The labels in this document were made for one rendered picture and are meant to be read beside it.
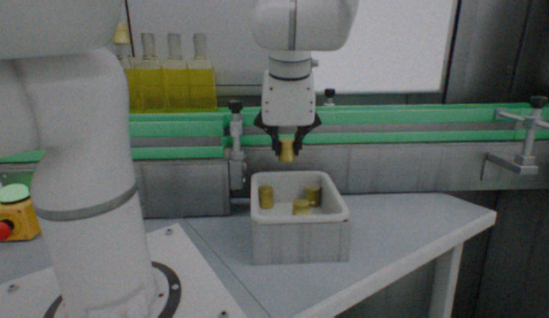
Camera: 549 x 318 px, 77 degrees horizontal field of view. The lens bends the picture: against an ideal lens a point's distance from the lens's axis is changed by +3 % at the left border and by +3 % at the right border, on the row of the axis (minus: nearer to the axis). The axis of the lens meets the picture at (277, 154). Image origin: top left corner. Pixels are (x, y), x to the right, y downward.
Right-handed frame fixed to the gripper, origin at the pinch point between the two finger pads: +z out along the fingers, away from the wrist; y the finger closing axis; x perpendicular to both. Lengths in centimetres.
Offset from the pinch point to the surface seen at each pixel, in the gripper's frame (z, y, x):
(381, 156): 10.0, -24.5, -10.1
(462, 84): 1, -55, -35
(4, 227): 10, 52, 12
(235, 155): 3.0, 10.7, -0.4
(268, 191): 11.2, 3.9, 1.4
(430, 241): 14.2, -27.6, 13.7
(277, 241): 8.1, 2.6, 18.7
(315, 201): 14.0, -6.6, 1.9
